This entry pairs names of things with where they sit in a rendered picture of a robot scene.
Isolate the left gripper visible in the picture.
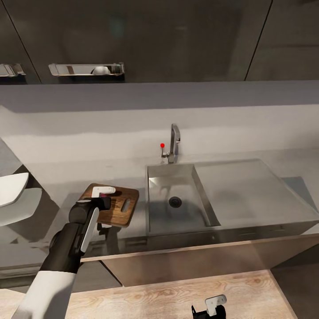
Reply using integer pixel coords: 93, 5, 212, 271
84, 197, 111, 211

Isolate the cutting board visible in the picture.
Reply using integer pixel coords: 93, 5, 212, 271
78, 183, 139, 226

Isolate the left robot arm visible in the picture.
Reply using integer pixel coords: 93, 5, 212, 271
11, 187, 116, 319

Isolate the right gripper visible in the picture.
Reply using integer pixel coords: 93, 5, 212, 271
191, 306, 226, 319

